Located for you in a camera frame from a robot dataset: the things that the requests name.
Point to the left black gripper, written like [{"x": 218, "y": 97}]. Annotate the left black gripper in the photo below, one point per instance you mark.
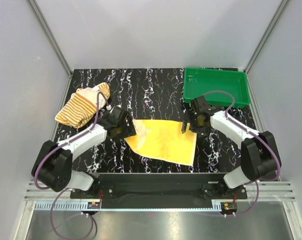
[{"x": 129, "y": 130}]

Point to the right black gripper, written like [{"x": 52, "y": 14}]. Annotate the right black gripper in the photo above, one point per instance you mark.
[{"x": 199, "y": 131}]

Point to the yellow towel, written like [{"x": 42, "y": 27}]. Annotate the yellow towel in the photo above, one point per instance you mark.
[{"x": 163, "y": 140}]

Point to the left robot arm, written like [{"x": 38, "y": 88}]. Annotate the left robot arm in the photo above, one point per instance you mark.
[{"x": 53, "y": 168}]

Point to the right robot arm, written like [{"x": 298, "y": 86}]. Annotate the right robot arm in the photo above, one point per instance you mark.
[{"x": 259, "y": 152}]

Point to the green plastic bin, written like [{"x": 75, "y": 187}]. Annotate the green plastic bin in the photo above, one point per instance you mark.
[{"x": 198, "y": 81}]

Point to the orange striped towel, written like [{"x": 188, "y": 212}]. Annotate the orange striped towel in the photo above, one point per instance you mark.
[{"x": 83, "y": 105}]

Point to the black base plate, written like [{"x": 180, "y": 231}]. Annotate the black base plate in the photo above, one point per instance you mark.
[{"x": 158, "y": 187}]

